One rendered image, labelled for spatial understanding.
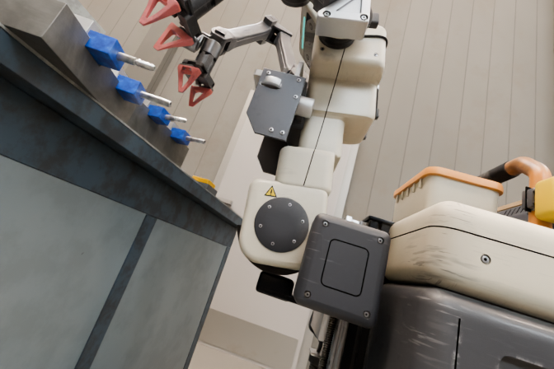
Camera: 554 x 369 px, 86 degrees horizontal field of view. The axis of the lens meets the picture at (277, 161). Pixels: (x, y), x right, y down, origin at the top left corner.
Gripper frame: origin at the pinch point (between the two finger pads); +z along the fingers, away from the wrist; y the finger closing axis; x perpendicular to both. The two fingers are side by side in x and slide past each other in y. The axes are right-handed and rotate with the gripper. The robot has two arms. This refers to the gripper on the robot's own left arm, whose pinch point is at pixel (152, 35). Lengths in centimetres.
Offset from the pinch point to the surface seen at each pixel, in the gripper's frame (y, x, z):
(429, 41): -205, 7, -257
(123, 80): 4.0, 8.6, 10.9
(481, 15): -205, 29, -326
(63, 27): 19.2, 11.5, 12.6
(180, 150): -30.5, 7.0, 10.9
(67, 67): 15.1, 12.1, 15.8
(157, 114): -12.7, 6.1, 9.8
